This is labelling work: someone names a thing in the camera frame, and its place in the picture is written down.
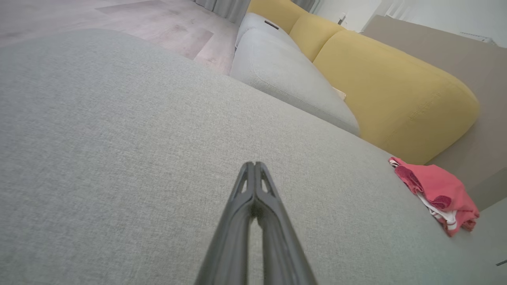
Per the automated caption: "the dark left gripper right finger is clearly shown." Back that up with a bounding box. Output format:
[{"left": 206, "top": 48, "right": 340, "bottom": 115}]
[{"left": 253, "top": 161, "right": 317, "bottom": 285}]

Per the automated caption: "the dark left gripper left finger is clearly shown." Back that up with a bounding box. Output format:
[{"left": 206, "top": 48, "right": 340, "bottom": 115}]
[{"left": 196, "top": 161, "right": 256, "bottom": 285}]

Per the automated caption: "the red white Bulls jersey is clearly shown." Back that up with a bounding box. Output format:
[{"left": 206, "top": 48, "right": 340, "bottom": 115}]
[{"left": 388, "top": 156, "right": 480, "bottom": 222}]

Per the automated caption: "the red garment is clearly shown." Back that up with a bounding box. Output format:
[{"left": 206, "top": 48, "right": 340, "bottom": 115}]
[{"left": 416, "top": 194, "right": 478, "bottom": 237}]

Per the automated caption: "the large grey sofa seat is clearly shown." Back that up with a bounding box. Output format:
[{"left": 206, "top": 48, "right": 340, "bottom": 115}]
[{"left": 0, "top": 28, "right": 507, "bottom": 285}]

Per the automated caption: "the long grey sofa seat cushion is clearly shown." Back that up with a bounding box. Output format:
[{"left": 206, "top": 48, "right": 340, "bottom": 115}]
[{"left": 230, "top": 28, "right": 360, "bottom": 137}]

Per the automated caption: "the large yellow sofa backrest cushion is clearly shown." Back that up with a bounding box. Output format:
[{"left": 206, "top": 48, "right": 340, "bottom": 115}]
[{"left": 313, "top": 30, "right": 480, "bottom": 165}]

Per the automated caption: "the small yellow sofa backrest cushion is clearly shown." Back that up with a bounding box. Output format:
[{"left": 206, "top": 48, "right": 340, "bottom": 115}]
[{"left": 289, "top": 13, "right": 345, "bottom": 62}]

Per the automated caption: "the short grey sofa seat cushion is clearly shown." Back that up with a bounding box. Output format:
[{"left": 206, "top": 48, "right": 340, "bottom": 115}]
[{"left": 236, "top": 12, "right": 301, "bottom": 52}]

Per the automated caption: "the grey pleated curtain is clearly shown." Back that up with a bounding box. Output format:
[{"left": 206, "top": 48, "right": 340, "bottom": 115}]
[
  {"left": 194, "top": 0, "right": 252, "bottom": 24},
  {"left": 291, "top": 0, "right": 321, "bottom": 12}
]

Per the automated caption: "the yellow sofa armrest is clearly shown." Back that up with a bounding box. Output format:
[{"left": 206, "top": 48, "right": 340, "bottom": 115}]
[{"left": 248, "top": 0, "right": 309, "bottom": 34}]

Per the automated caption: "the taupe partition panel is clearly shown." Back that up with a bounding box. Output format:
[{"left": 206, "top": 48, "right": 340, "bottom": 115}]
[{"left": 362, "top": 15, "right": 507, "bottom": 210}]

